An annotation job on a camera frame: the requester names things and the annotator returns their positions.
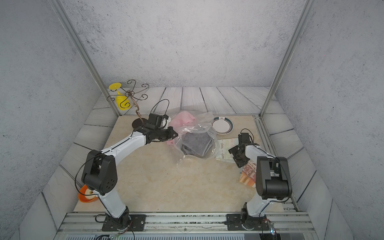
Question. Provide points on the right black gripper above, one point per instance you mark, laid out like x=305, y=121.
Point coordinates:
x=239, y=163

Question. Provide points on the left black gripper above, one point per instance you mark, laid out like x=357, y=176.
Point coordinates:
x=170, y=136

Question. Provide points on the red patterned cloth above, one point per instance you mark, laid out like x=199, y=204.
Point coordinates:
x=248, y=175

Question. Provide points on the pink fluffy towel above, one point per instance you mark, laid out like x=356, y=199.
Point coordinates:
x=179, y=122

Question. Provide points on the grey towel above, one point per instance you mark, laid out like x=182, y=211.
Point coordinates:
x=197, y=145

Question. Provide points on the clear plastic vacuum bag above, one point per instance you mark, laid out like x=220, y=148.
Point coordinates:
x=204, y=125

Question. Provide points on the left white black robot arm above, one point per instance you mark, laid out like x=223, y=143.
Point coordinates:
x=100, y=169

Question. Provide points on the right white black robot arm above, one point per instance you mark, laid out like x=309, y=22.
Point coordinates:
x=269, y=174

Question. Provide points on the yellow plastic goblet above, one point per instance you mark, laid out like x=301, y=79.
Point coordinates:
x=122, y=101

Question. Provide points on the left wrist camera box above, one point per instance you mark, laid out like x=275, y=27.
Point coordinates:
x=165, y=122

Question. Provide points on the brown wire jewellery stand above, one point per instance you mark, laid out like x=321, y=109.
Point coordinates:
x=134, y=96

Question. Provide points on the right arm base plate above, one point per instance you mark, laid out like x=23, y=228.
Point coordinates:
x=237, y=222

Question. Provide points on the orange bowl with white ring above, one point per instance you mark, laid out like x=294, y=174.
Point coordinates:
x=86, y=195

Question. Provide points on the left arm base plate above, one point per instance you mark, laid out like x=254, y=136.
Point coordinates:
x=132, y=223

